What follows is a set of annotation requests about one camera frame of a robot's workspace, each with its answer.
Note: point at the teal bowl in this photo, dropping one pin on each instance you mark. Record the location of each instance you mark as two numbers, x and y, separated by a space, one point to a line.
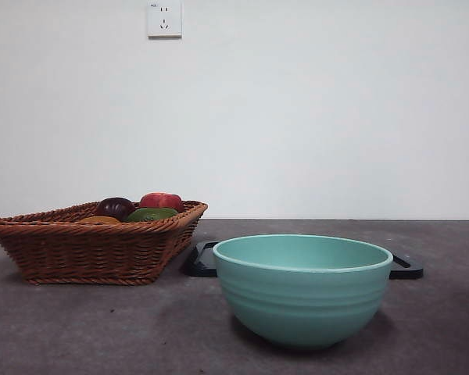
301 301

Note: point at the yellow-brown kiwi fruit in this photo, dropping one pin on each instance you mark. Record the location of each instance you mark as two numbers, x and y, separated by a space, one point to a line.
99 220

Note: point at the red apple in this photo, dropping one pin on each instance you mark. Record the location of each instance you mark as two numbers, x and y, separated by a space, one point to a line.
160 200

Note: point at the dark green tray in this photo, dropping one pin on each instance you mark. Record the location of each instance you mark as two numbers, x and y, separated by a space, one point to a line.
203 263

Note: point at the green fruit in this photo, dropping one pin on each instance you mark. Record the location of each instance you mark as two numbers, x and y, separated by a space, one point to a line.
152 215

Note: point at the dark purple fruit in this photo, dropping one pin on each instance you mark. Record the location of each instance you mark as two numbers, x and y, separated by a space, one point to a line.
113 207

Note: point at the brown wicker basket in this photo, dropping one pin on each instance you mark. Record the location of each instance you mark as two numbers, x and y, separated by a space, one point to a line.
86 250

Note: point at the white wall socket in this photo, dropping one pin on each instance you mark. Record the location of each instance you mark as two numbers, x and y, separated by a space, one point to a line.
164 19

